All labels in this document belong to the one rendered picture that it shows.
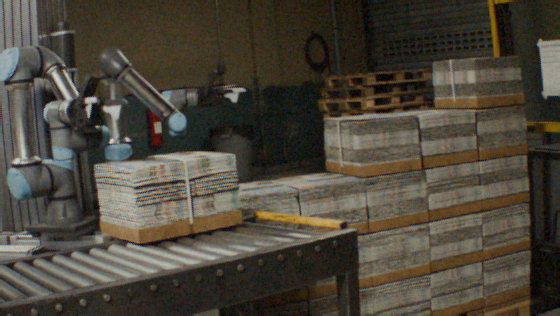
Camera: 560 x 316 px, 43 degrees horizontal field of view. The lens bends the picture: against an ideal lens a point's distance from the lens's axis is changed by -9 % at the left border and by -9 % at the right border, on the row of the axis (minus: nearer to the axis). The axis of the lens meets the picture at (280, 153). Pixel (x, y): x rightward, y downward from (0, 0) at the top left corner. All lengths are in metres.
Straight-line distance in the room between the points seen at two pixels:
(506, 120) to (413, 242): 0.72
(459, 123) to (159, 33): 7.34
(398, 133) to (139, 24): 7.28
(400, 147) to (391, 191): 0.18
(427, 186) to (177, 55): 7.43
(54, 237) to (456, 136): 1.74
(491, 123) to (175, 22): 7.45
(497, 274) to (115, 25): 7.35
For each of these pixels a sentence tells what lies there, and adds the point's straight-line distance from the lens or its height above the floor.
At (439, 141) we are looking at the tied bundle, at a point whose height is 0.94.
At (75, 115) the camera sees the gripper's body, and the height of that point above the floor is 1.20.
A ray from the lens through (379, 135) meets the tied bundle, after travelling 3.17.
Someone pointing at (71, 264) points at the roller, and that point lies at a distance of 2.15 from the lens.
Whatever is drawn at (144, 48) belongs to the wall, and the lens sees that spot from 10.18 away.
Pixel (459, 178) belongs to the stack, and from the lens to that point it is 3.39.
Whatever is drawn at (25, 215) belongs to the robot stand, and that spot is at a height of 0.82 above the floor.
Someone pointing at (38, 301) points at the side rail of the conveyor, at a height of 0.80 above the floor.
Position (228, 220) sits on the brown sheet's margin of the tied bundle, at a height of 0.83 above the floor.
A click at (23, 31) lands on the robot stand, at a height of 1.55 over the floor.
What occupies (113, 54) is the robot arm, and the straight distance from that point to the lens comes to 3.21.
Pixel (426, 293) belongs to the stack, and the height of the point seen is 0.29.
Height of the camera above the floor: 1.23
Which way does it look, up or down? 5 degrees down
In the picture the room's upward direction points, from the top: 5 degrees counter-clockwise
